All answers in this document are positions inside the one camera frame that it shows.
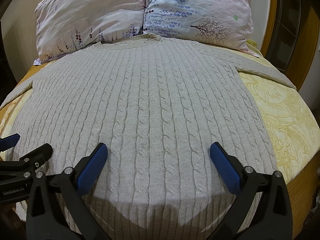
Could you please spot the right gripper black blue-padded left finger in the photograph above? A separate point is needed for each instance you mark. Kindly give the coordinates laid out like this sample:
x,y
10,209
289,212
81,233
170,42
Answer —
x,y
45,219

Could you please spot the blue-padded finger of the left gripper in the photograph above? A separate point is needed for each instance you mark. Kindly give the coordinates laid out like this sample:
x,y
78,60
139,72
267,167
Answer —
x,y
9,142

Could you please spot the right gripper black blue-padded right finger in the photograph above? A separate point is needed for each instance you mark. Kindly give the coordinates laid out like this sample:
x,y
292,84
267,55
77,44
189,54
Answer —
x,y
273,216

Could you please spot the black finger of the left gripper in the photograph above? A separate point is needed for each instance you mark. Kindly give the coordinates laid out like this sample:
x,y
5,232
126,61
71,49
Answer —
x,y
29,162

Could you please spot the yellow patterned bedspread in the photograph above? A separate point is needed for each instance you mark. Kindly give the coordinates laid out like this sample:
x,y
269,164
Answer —
x,y
282,119

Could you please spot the pink floral left pillow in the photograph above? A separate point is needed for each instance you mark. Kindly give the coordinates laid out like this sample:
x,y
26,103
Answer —
x,y
65,26

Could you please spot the blue floral right pillow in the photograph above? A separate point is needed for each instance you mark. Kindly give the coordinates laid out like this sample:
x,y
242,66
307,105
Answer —
x,y
225,23

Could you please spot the wooden door frame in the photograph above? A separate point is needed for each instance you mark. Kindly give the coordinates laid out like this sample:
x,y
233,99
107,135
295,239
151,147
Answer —
x,y
291,37

